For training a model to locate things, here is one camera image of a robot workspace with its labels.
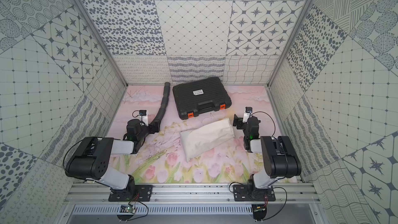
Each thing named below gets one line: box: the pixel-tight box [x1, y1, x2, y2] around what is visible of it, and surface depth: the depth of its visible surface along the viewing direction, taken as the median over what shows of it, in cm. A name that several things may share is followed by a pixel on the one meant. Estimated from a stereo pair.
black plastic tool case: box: [172, 76, 233, 120], surface depth 106 cm
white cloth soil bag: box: [179, 118, 236, 162], surface depth 87 cm
